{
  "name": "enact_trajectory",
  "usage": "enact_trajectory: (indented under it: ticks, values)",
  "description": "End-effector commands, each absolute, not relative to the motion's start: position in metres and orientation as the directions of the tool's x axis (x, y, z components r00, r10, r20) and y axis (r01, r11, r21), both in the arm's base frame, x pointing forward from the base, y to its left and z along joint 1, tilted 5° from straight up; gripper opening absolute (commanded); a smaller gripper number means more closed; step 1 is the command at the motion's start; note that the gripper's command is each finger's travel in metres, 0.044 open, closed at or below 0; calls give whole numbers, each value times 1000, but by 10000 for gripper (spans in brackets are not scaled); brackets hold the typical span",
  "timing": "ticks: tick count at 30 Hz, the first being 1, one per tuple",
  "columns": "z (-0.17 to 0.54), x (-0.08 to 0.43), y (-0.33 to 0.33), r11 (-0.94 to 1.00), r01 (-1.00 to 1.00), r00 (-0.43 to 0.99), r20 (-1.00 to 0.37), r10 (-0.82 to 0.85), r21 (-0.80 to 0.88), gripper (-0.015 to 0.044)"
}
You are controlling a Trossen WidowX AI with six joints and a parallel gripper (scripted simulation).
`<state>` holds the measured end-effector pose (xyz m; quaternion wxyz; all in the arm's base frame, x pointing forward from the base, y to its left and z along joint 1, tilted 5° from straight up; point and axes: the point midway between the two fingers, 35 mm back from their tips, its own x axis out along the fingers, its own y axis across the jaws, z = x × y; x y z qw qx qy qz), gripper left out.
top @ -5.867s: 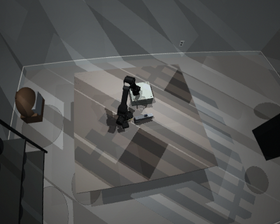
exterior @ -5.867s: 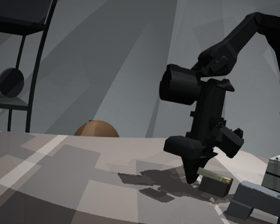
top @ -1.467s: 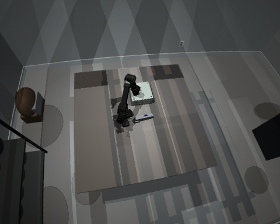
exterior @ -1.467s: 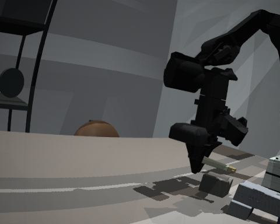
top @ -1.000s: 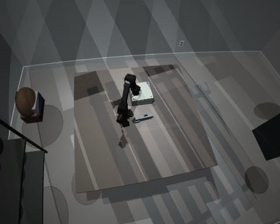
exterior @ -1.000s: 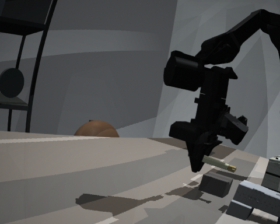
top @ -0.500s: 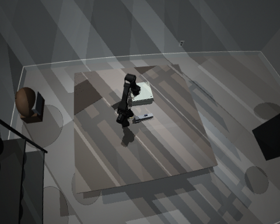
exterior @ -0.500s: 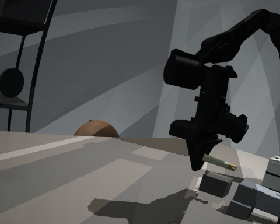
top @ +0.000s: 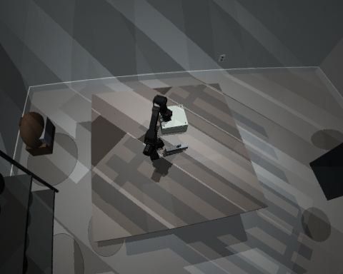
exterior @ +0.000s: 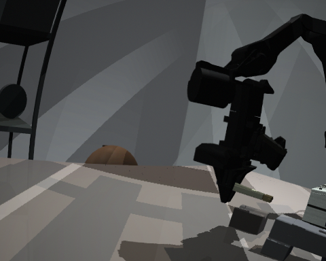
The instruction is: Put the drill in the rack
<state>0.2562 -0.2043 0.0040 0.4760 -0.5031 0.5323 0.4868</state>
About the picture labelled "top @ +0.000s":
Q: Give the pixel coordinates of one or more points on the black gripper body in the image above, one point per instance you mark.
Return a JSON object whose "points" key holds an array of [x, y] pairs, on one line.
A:
{"points": [[154, 155]]}

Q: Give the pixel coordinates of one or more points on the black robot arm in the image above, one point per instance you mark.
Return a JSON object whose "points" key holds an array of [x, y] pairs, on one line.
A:
{"points": [[151, 133]]}

